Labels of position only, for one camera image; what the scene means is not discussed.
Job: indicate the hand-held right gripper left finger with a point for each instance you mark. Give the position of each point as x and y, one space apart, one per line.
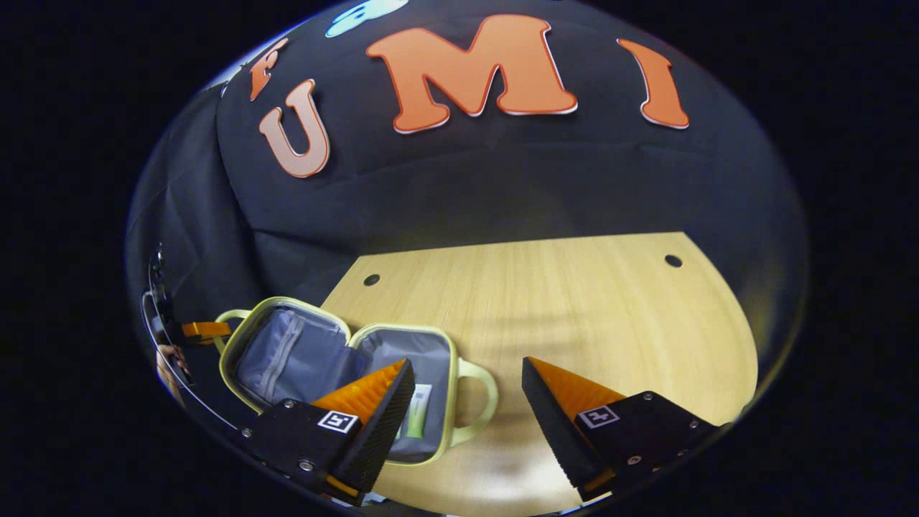
384 424

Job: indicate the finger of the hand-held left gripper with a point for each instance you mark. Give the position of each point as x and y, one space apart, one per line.
204 330

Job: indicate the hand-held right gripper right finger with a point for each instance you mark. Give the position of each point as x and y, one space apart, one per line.
551 420

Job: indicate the white tube with green cap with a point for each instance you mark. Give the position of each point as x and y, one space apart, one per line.
418 409

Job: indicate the pale yellow suitcase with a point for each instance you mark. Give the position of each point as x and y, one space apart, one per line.
301 359

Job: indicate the black backdrop cloth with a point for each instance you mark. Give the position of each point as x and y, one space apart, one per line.
502 179

